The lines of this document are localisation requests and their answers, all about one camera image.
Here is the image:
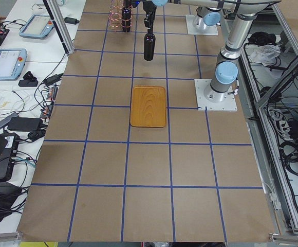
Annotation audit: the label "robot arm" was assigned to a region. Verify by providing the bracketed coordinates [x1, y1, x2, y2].
[143, 1, 280, 103]
[193, 7, 221, 30]

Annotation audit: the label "black power brick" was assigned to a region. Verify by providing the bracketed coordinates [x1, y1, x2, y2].
[7, 117, 43, 132]

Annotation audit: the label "teach pendant tablet near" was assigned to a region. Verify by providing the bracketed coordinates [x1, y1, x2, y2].
[0, 48, 27, 81]

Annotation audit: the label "aluminium frame post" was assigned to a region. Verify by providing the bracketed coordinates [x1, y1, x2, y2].
[43, 0, 75, 55]

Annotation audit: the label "dark wine bottle three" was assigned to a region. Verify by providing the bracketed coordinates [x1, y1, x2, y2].
[121, 0, 132, 32]

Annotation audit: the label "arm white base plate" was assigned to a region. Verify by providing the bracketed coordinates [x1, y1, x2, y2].
[185, 12, 220, 36]
[194, 79, 237, 112]

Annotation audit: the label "wooden tray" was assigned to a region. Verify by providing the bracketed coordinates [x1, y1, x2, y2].
[130, 85, 166, 128]

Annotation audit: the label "copper wire bottle basket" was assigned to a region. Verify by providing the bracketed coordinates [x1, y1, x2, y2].
[108, 0, 123, 31]

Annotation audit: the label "teach pendant tablet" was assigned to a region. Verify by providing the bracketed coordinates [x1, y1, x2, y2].
[19, 15, 54, 39]
[0, 48, 27, 81]

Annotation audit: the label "teach pendant tablet far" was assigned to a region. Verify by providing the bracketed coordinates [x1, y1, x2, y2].
[19, 15, 54, 39]

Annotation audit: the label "aluminium side frame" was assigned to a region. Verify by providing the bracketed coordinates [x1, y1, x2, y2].
[240, 1, 298, 236]

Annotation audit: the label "dark wine bottle two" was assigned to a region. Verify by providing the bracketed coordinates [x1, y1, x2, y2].
[144, 27, 156, 61]

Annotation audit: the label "white cloth bundle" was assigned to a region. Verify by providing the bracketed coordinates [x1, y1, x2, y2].
[249, 45, 281, 66]

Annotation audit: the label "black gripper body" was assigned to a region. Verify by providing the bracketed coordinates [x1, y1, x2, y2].
[142, 1, 156, 13]

